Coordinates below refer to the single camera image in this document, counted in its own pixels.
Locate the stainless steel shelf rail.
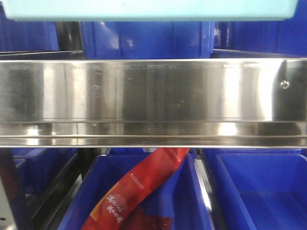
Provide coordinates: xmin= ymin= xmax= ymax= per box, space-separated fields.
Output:
xmin=0 ymin=58 xmax=307 ymax=148

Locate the light blue plastic bin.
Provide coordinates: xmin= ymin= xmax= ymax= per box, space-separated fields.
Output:
xmin=1 ymin=0 xmax=298 ymax=22

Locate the dark blue bin lower left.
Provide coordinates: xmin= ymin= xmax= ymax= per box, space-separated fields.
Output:
xmin=12 ymin=148 xmax=77 ymax=195

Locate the dark blue bin upper left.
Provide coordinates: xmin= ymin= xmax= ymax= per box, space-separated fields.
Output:
xmin=0 ymin=7 xmax=59 ymax=52

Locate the black shelf frame post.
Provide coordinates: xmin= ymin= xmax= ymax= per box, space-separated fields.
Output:
xmin=0 ymin=148 xmax=33 ymax=230

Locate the dark blue bin upper middle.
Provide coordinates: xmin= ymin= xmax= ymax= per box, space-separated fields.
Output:
xmin=81 ymin=22 xmax=215 ymax=59

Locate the dark blue bin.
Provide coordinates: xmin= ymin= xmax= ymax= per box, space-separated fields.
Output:
xmin=0 ymin=7 xmax=59 ymax=52
xmin=12 ymin=148 xmax=77 ymax=195
xmin=58 ymin=154 xmax=212 ymax=230
xmin=214 ymin=15 xmax=307 ymax=57
xmin=81 ymin=22 xmax=215 ymax=59
xmin=202 ymin=149 xmax=307 ymax=230

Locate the red snack package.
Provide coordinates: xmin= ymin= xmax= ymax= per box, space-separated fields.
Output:
xmin=81 ymin=148 xmax=189 ymax=230

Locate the dark blue bin lower middle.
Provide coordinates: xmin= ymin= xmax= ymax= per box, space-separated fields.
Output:
xmin=58 ymin=154 xmax=212 ymax=230

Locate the dark blue bin lower right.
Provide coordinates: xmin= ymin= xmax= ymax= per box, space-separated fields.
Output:
xmin=202 ymin=149 xmax=307 ymax=230

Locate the dark blue bin upper right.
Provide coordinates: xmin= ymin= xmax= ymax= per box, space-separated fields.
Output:
xmin=214 ymin=15 xmax=307 ymax=57

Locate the screw in steel rail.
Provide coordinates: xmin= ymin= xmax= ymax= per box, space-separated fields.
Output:
xmin=280 ymin=80 xmax=290 ymax=90

